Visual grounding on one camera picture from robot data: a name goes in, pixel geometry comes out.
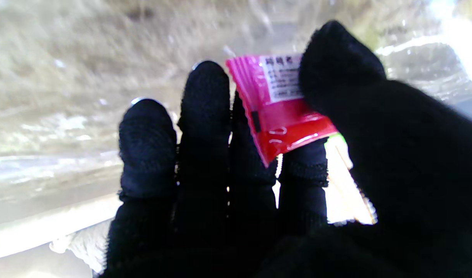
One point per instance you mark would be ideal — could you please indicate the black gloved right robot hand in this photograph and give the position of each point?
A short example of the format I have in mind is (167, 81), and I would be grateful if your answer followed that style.
(413, 173)

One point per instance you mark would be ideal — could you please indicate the red pink candy packet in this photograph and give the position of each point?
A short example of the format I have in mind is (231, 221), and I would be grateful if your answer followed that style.
(274, 112)

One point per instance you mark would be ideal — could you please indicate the beige knitted cushion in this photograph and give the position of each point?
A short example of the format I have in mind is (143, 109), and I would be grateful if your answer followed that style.
(85, 247)

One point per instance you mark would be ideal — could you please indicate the beige sofa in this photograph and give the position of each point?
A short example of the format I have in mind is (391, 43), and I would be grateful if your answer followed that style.
(35, 227)

